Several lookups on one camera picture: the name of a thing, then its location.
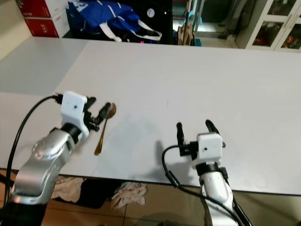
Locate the black bag on floor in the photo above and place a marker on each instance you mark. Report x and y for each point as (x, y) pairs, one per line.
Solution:
(98, 193)

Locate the red and white cardboard box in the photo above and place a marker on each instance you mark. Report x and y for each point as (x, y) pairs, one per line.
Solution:
(34, 7)
(41, 28)

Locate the tan straw broom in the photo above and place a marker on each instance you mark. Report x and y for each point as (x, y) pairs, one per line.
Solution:
(185, 33)

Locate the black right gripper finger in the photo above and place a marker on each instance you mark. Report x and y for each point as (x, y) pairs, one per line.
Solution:
(212, 126)
(180, 133)

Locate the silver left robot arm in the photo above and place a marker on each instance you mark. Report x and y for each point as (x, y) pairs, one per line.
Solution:
(37, 160)

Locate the crumpled white cloth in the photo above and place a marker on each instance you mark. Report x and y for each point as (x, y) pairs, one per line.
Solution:
(129, 194)

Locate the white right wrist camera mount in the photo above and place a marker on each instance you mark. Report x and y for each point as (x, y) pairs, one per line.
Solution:
(209, 147)

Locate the black table leg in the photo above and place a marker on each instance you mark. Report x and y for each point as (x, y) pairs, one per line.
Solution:
(5, 179)

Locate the black case with round sticker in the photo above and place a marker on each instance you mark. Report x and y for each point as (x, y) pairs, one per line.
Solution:
(157, 19)

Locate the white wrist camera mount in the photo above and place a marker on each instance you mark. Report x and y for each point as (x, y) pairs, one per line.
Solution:
(74, 107)
(209, 147)

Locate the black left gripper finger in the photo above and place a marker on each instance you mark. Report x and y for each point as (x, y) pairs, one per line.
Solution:
(91, 104)
(103, 114)

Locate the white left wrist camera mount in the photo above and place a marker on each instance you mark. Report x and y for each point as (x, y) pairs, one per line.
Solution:
(74, 107)

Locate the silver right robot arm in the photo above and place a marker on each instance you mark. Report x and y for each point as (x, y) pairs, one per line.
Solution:
(216, 193)

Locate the white glass door cabinet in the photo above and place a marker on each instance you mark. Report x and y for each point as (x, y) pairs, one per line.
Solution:
(270, 28)

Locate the gold metal spoon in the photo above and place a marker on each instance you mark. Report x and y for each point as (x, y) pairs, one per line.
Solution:
(101, 141)

